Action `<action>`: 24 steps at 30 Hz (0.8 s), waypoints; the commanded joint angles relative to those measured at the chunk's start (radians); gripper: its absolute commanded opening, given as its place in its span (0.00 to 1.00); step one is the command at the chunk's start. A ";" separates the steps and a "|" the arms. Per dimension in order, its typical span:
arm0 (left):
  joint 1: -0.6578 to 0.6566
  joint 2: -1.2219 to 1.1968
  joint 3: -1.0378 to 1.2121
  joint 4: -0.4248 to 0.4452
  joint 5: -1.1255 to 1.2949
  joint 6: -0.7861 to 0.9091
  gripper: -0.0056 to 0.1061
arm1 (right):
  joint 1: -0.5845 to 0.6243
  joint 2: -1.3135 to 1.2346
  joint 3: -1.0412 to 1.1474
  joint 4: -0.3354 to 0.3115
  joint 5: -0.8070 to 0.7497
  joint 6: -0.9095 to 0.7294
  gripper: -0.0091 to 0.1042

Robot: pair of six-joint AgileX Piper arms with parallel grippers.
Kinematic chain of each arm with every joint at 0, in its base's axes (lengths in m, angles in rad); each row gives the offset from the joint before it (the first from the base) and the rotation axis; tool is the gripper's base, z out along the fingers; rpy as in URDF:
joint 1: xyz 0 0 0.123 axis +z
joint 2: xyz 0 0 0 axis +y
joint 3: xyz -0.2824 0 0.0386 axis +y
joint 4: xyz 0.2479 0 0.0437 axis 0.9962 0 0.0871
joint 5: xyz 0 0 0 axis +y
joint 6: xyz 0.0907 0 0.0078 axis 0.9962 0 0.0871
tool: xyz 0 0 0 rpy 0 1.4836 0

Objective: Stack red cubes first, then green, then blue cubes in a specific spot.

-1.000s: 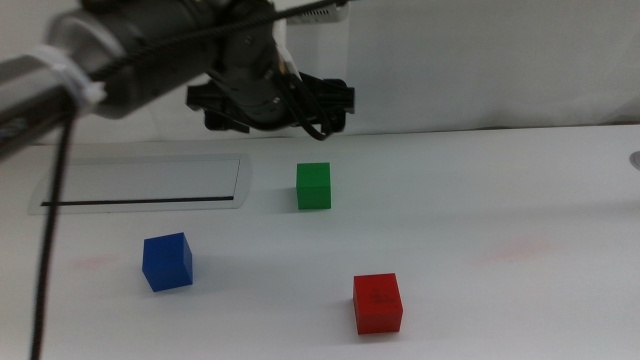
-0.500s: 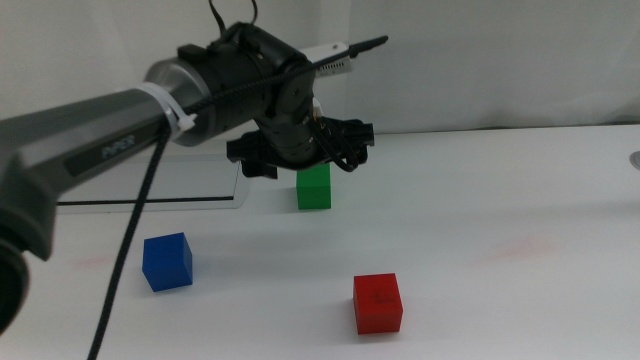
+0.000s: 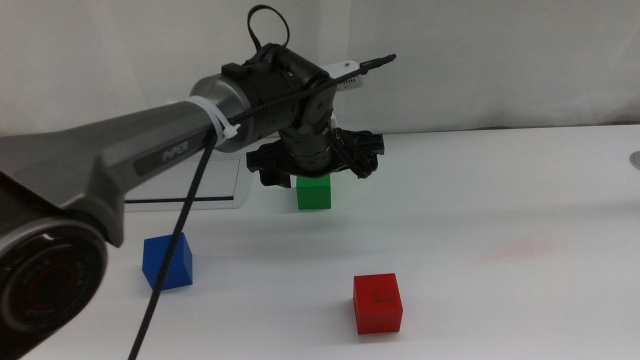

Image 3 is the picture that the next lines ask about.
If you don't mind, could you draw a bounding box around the grey table cable hatch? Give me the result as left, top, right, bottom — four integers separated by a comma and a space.
124, 158, 254, 211

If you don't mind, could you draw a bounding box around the black braided cable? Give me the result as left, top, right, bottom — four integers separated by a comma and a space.
127, 53, 398, 360

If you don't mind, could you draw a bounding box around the white zip tie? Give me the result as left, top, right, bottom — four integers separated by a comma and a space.
187, 95, 243, 154

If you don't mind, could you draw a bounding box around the red cube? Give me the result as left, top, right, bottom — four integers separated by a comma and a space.
352, 272, 404, 336

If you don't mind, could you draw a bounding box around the blue cube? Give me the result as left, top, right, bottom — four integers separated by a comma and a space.
141, 232, 194, 292

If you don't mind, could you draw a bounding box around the green cube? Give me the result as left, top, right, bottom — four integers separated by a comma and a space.
295, 173, 332, 211

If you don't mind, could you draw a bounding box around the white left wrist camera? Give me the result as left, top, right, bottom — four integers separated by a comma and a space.
319, 60, 363, 93

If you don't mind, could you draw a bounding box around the thin black cable loop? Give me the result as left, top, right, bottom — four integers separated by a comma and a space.
246, 4, 292, 55

